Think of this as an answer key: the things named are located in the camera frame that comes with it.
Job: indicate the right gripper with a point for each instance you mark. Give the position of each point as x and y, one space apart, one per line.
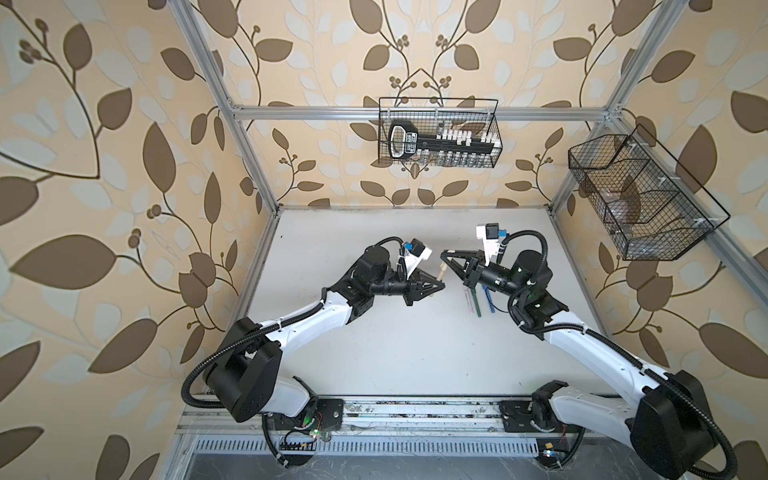
471 262

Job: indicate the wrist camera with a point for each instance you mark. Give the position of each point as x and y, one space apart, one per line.
415 252
492 238

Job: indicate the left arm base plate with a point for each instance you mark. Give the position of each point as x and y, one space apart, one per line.
320 414

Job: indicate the tan pen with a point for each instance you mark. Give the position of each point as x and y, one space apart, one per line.
443 268

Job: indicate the back wire basket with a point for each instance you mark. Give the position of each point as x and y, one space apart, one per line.
475 114

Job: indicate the pink pen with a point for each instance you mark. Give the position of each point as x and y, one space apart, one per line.
469 300

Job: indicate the green pen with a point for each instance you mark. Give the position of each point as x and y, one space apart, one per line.
475 301

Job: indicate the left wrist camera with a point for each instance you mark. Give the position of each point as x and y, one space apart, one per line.
415 252

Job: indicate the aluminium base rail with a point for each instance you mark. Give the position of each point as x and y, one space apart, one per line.
406 426

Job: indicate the side wire basket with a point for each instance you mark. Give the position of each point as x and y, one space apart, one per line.
652 206

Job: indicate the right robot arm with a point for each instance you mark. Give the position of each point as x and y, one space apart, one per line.
665 418

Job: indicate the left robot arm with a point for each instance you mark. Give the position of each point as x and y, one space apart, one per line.
245 375

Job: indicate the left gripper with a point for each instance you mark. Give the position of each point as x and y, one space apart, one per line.
413 286

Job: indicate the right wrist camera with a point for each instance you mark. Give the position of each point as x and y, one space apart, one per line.
492 238

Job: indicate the black tool with sockets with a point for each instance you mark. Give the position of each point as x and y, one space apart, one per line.
404 140

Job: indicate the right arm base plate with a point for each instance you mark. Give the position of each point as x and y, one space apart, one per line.
528 416

